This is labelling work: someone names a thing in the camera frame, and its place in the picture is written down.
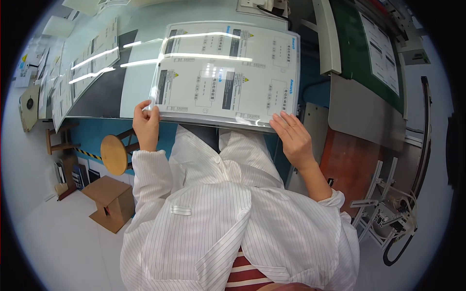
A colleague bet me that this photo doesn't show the round wooden stool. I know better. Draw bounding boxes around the round wooden stool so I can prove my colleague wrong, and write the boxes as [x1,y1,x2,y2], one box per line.
[100,128,141,177]

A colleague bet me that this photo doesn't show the beige board with black knob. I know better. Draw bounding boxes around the beige board with black knob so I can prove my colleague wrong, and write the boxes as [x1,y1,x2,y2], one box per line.
[18,85,41,133]

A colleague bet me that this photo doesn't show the white box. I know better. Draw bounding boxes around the white box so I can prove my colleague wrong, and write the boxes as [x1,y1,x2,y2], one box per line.
[42,16,76,38]

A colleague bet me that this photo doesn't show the black curved rail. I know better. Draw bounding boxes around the black curved rail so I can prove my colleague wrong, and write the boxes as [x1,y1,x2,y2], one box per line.
[411,76,434,199]

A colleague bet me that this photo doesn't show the grey metal plate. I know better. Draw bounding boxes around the grey metal plate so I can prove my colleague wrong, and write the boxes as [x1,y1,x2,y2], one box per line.
[328,73,407,153]

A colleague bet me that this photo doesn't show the dark wooden stool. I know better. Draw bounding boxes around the dark wooden stool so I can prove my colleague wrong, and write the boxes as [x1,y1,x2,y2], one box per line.
[45,123,81,155]

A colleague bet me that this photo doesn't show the person's left hand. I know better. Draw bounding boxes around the person's left hand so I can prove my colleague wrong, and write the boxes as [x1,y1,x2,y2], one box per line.
[133,100,161,152]

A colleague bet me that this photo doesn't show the heap of folders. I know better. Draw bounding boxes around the heap of folders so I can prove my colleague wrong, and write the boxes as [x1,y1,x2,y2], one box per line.
[54,154,101,202]

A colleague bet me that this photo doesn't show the aluminium frame with cables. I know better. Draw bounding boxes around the aluminium frame with cables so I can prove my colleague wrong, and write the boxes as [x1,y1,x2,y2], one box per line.
[350,157,419,267]

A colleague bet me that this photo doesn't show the white power strip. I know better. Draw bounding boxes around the white power strip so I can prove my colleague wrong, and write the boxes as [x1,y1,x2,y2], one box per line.
[237,0,292,17]

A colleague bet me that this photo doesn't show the person's right hand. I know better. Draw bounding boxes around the person's right hand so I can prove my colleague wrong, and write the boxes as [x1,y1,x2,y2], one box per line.
[269,111,317,172]

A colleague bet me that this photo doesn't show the brown cardboard box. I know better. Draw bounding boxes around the brown cardboard box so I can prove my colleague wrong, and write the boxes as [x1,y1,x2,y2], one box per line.
[81,176,136,234]

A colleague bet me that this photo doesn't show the person's body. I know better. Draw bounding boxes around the person's body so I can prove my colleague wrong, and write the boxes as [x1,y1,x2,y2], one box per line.
[120,125,361,291]

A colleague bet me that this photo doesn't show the stack of laminated label sheets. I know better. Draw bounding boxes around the stack of laminated label sheets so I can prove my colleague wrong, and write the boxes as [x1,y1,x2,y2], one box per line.
[150,22,301,134]

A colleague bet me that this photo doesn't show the black power cable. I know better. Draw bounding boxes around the black power cable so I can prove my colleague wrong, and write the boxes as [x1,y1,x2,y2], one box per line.
[257,4,293,30]

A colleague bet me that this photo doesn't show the row of printed paper sheets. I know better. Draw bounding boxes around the row of printed paper sheets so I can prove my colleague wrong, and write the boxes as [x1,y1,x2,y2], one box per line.
[50,17,121,132]

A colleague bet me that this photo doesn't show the brown wooden board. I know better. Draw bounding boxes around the brown wooden board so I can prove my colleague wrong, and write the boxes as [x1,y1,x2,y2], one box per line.
[319,127,384,219]

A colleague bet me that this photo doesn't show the white printed label sheet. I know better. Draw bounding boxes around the white printed label sheet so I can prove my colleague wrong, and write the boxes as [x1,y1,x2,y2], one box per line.
[358,11,401,96]

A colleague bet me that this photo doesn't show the person's legs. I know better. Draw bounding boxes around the person's legs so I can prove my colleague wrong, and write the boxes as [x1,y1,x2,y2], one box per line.
[178,124,221,154]

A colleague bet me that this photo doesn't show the green belt conveyor machine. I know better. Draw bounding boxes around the green belt conveyor machine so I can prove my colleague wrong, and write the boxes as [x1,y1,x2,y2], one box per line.
[312,0,409,121]

